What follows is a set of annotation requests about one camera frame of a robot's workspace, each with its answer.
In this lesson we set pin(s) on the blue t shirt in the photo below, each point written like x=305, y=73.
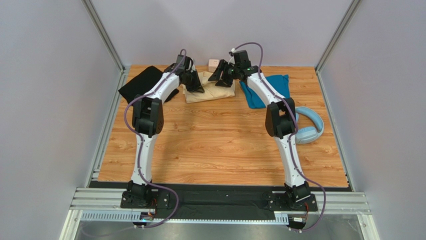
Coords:
x=257, y=92

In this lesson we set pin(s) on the beige t shirt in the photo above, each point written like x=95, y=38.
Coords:
x=211, y=91

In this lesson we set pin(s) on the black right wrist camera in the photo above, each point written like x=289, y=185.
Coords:
x=241, y=59

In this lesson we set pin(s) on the black base mat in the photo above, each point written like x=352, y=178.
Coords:
x=214, y=202

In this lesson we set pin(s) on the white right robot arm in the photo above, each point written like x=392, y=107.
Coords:
x=280, y=121

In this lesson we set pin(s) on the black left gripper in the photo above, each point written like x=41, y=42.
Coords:
x=197, y=86

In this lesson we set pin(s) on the aluminium corner post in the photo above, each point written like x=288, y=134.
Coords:
x=348, y=15
x=92, y=12

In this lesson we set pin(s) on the left aluminium corner post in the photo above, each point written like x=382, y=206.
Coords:
x=92, y=12

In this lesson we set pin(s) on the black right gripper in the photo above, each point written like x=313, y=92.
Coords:
x=226, y=72

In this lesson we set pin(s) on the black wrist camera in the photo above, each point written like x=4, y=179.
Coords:
x=184, y=64
x=241, y=59

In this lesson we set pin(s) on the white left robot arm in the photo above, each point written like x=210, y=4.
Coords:
x=147, y=119

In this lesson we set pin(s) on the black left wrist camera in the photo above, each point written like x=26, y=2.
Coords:
x=184, y=64

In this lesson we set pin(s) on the black t shirt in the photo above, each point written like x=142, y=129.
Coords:
x=141, y=84

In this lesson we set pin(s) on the right aluminium corner post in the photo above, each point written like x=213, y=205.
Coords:
x=348, y=15

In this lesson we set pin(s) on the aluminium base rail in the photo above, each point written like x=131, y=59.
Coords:
x=83, y=206

